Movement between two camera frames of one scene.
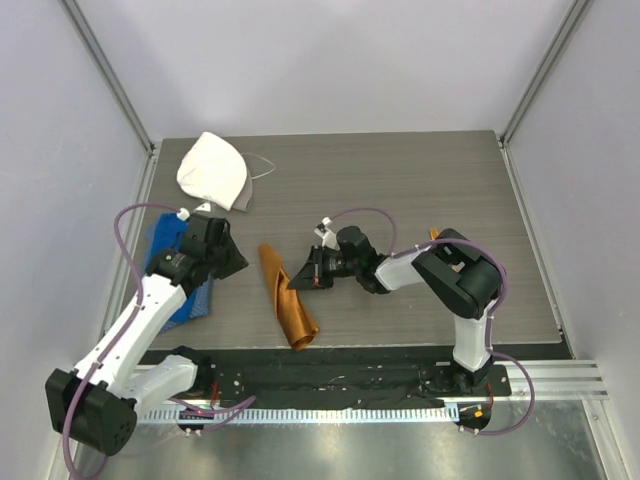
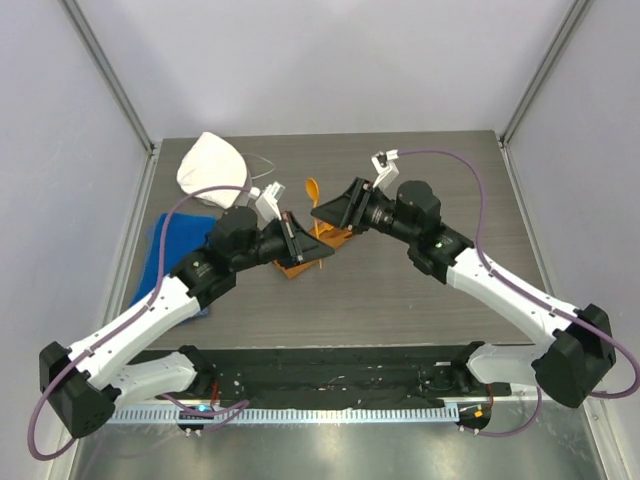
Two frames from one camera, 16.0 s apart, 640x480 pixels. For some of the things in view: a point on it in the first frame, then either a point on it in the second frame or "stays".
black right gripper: [316, 267] → [358, 204]
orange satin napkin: [299, 326] → [326, 235]
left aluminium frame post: [106, 71] stays
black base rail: [343, 376] stays
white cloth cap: [212, 169] stays
